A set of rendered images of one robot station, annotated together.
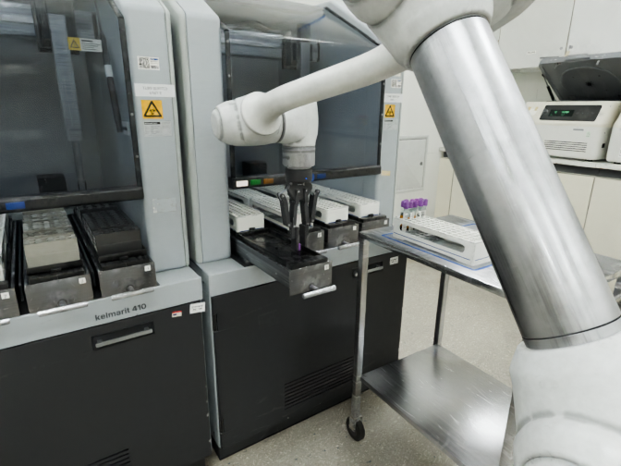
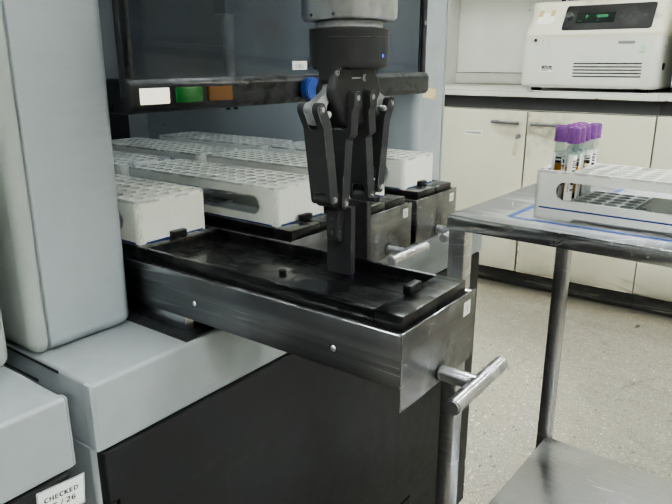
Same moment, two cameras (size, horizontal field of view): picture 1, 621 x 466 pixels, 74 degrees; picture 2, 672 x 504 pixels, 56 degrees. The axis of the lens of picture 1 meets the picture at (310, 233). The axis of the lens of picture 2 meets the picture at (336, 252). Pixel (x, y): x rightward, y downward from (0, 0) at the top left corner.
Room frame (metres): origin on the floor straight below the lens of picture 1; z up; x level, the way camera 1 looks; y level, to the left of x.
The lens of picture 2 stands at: (0.54, 0.25, 1.01)
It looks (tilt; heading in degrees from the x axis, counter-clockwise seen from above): 16 degrees down; 341
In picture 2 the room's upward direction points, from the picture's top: straight up
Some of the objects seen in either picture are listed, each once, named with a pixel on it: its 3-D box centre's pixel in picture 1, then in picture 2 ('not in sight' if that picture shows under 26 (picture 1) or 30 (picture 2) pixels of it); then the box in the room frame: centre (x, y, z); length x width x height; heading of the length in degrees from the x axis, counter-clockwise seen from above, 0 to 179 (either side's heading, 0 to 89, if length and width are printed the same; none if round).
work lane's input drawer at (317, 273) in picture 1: (256, 242); (195, 270); (1.26, 0.18, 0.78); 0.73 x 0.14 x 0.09; 34
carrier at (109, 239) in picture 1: (118, 241); not in sight; (1.05, 0.52, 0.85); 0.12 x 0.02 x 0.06; 125
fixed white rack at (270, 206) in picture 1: (279, 213); (222, 193); (1.44, 0.11, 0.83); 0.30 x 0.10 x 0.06; 34
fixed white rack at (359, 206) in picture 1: (345, 203); (347, 166); (1.61, -0.14, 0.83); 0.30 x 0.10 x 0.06; 34
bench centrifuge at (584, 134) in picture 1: (581, 107); (614, 12); (2.92, -1.84, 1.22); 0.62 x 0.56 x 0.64; 122
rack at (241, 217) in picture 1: (232, 214); (99, 205); (1.41, 0.28, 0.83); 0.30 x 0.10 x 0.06; 34
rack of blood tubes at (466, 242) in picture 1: (441, 236); (668, 201); (1.13, -0.38, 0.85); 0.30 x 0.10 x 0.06; 32
